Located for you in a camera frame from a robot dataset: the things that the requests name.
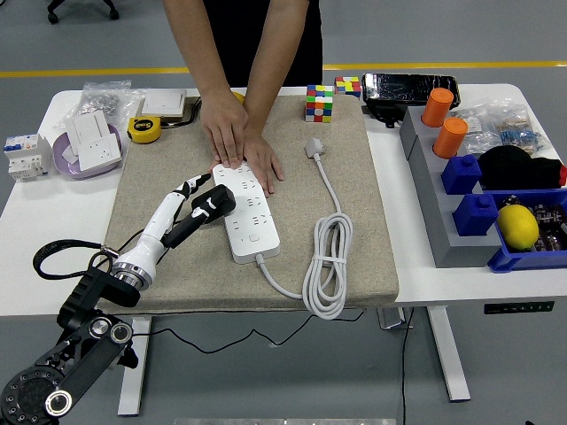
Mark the black office chair base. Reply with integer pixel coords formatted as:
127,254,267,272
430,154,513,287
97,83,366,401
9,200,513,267
47,0,120,26

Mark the black glossy phone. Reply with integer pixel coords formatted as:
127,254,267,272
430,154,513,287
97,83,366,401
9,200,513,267
361,73,462,107

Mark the black plug cord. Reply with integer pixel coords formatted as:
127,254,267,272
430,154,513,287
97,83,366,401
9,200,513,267
104,220,365,354

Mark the white circuit breaker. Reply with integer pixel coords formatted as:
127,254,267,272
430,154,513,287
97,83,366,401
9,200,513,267
4,133,54,182

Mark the person's right hand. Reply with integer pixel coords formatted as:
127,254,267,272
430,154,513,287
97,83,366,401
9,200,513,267
199,88,250,170

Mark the grey-brown mat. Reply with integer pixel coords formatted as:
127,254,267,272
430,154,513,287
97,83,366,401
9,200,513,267
90,93,400,316

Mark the clear bag of small parts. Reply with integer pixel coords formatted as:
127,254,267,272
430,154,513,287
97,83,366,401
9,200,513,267
452,105,502,155

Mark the black hanging cable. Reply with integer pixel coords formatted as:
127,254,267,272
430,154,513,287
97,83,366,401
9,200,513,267
400,307,417,425

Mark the black strap loop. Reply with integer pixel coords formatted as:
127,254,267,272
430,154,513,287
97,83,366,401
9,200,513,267
161,96,203,129

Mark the white flat switch plate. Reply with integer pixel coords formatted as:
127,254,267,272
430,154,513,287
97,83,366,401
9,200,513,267
141,89,188,119

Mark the grey stepped block base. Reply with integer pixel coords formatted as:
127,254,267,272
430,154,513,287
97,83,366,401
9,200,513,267
399,105,505,270

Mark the plastic bag of clips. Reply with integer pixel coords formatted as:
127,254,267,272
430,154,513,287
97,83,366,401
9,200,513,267
494,99,554,158

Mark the person's left hand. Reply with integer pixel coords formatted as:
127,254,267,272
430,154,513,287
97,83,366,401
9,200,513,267
241,132,284,197

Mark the black cloth with red patch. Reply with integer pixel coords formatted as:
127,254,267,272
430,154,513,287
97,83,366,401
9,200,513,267
478,144,567,191

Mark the yellow tape measure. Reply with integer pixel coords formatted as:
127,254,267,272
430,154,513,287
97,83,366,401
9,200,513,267
127,115,164,145

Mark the large colourful puzzle cube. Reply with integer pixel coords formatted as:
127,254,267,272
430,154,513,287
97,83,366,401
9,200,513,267
305,83,335,124

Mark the white power strip cord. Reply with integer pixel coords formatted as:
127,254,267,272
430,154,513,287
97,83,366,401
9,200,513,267
255,136,354,320

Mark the purple plate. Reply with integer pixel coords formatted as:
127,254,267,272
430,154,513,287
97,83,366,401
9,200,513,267
52,123,124,181

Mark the white socket back panel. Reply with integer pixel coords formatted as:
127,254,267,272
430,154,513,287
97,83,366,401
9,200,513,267
65,110,113,154

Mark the orange cylinder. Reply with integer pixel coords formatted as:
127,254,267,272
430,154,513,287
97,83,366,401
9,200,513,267
433,117,470,159
421,87,454,128

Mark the white wall socket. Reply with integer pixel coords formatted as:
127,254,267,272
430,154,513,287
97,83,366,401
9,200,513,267
78,135,124,173

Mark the white power strip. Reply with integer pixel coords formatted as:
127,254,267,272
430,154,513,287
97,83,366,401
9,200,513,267
212,162,282,265

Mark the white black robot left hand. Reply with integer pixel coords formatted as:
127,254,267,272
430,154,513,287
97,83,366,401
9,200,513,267
113,173,237,279

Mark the person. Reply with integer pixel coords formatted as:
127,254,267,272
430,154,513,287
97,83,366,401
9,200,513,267
202,0,324,89

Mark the blue plastic bin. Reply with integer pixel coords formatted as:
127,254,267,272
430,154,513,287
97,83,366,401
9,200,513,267
487,188,567,274

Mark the yellow lemon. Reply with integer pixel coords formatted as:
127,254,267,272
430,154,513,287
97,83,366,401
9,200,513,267
496,205,541,251

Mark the black plug adapter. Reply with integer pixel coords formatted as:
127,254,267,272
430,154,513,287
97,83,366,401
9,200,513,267
190,184,237,225

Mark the plastic bag of metal parts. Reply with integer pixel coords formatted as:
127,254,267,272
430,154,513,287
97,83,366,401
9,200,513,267
80,80,148,128

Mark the small colourful puzzle cube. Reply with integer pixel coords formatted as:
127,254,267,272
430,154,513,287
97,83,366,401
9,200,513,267
334,75,361,98

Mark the white table leg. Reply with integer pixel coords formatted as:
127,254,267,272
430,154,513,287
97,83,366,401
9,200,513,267
428,305,471,403
117,314,153,418

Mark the black table control panel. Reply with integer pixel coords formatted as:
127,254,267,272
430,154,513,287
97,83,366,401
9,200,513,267
483,300,556,315

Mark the blue square block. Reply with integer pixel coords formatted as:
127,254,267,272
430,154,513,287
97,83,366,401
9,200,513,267
452,193,501,236
441,153,484,196

